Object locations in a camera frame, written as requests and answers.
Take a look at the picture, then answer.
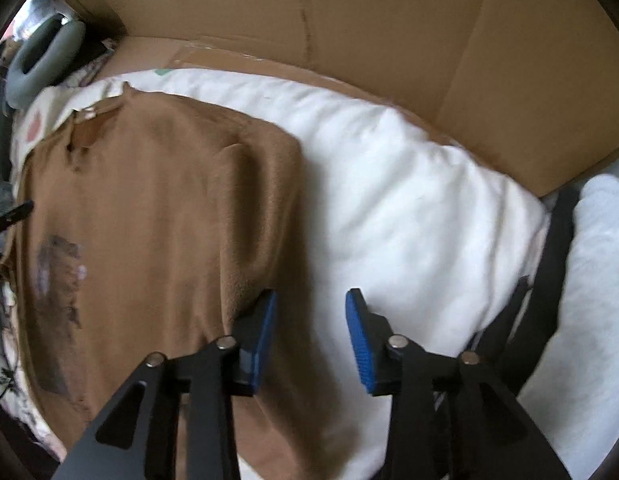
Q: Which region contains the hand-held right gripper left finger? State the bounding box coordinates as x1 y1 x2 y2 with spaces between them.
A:
50 289 279 480

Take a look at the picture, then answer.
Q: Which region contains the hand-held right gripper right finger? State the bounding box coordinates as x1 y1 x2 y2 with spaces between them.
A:
345 287 573 480

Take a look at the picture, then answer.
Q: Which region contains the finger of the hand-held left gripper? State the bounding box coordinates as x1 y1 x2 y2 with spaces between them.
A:
0 200 35 236

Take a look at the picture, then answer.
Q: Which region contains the brown printed t-shirt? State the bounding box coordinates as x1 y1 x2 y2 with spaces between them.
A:
12 82 375 480

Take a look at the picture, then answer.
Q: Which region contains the grey neck pillow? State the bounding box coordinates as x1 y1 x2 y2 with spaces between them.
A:
4 10 86 111

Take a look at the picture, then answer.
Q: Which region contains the white fluffy spotted blanket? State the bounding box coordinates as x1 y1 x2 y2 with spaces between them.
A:
0 280 55 451

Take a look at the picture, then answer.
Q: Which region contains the cream bear print bed sheet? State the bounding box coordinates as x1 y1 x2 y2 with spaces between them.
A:
0 67 550 480

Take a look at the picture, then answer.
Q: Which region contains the black folded garment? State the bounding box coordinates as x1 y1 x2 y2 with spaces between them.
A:
469 187 580 401

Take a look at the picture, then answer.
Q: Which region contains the light grey folded sweatshirt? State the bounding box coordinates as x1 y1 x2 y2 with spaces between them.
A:
514 172 619 476

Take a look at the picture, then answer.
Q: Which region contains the large cardboard sheet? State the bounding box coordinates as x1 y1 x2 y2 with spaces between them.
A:
54 0 619 198

